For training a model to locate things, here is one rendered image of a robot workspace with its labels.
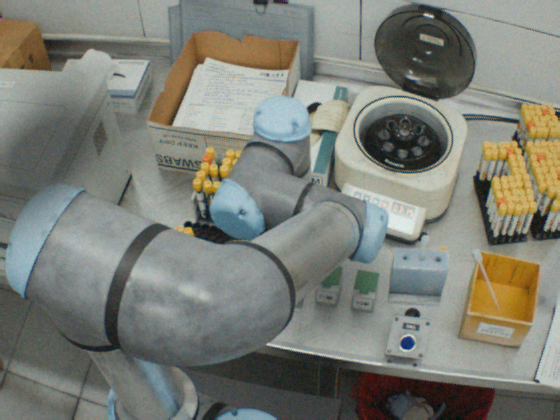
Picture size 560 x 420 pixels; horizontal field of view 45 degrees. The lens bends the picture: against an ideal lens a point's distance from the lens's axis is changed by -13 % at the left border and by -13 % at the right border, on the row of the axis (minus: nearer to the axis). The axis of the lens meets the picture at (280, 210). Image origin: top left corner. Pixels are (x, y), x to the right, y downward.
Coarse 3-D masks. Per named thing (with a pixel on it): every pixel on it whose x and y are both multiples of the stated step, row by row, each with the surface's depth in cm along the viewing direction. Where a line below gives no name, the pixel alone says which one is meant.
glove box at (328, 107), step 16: (304, 80) 158; (304, 96) 155; (320, 96) 155; (336, 96) 155; (320, 112) 149; (336, 112) 150; (320, 128) 147; (336, 128) 148; (320, 144) 147; (320, 160) 145; (320, 176) 144
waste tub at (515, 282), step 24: (504, 264) 128; (528, 264) 126; (480, 288) 134; (504, 288) 133; (528, 288) 132; (480, 312) 131; (504, 312) 130; (528, 312) 125; (480, 336) 126; (504, 336) 124
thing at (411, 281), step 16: (400, 256) 128; (416, 256) 128; (432, 256) 128; (448, 256) 127; (400, 272) 128; (416, 272) 127; (432, 272) 127; (400, 288) 132; (416, 288) 132; (432, 288) 131; (432, 304) 133
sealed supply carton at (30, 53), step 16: (0, 32) 161; (16, 32) 160; (32, 32) 161; (0, 48) 157; (16, 48) 156; (32, 48) 163; (0, 64) 153; (16, 64) 158; (32, 64) 165; (48, 64) 173
